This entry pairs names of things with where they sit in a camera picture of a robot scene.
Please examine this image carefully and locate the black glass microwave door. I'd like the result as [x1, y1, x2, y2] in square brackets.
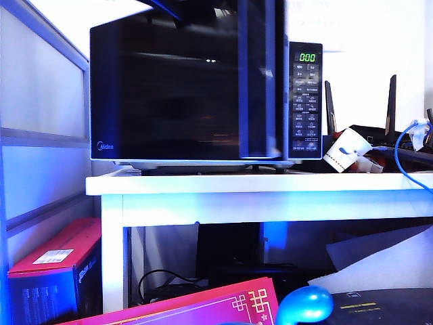
[89, 0, 287, 160]

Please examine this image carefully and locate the white table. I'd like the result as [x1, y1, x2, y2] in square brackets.
[85, 171, 433, 314]

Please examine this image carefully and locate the black computer tower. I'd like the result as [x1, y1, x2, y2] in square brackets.
[196, 222, 263, 282]

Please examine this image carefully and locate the white paper cup blue print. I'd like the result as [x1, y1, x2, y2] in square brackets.
[323, 127, 373, 173]

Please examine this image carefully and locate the pink gift box gold pattern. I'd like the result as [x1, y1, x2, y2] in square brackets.
[57, 276, 279, 325]

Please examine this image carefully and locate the red and white crumpled packet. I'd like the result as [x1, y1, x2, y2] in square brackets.
[351, 154, 386, 173]

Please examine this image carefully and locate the black router with antennas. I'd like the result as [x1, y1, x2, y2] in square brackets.
[323, 74, 433, 172]

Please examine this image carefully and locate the glossy blue rounded object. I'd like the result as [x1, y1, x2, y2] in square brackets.
[275, 285, 335, 325]

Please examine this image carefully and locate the grey blue sheet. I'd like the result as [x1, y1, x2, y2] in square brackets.
[325, 225, 433, 272]

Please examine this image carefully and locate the white office partition panel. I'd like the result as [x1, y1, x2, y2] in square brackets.
[0, 0, 93, 325]

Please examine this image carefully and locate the red and blue router box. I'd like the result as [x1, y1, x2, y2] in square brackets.
[7, 218, 103, 325]

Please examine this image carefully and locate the white foam sheet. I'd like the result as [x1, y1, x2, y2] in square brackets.
[306, 236, 433, 295]

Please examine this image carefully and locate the black box with gold print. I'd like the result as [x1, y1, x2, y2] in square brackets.
[326, 287, 433, 325]

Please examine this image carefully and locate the black power cable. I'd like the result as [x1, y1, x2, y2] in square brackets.
[137, 268, 207, 305]

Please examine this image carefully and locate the white paper wall notice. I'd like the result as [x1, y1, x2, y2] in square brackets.
[286, 0, 348, 53]

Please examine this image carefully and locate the blue ethernet cable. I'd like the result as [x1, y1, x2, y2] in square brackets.
[394, 120, 433, 192]

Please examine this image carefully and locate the white cable tag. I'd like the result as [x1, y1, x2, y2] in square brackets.
[409, 118, 433, 152]

